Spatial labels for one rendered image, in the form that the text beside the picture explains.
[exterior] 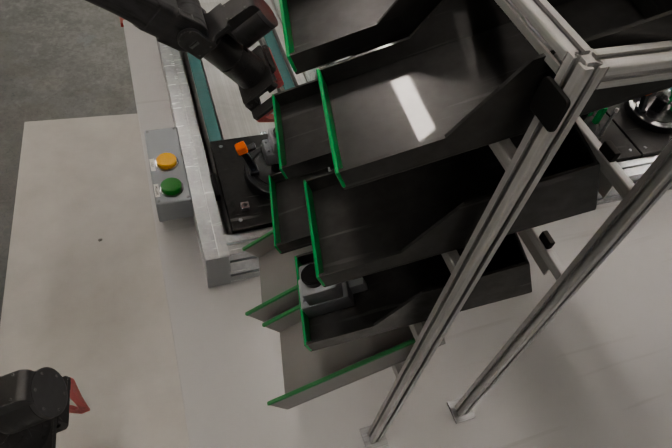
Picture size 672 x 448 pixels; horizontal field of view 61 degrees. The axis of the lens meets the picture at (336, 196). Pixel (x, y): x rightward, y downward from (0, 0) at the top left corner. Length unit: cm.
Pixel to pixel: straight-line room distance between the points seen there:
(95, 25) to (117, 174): 203
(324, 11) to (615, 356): 94
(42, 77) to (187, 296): 205
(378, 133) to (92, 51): 273
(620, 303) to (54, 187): 124
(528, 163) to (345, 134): 16
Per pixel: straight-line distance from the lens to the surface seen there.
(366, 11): 60
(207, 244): 110
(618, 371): 129
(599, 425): 122
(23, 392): 72
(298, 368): 92
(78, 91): 293
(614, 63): 41
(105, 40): 322
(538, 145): 44
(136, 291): 118
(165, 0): 85
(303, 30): 61
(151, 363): 111
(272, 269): 100
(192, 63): 149
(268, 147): 112
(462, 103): 50
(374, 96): 53
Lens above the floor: 186
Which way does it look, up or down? 50 degrees down
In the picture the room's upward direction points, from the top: 11 degrees clockwise
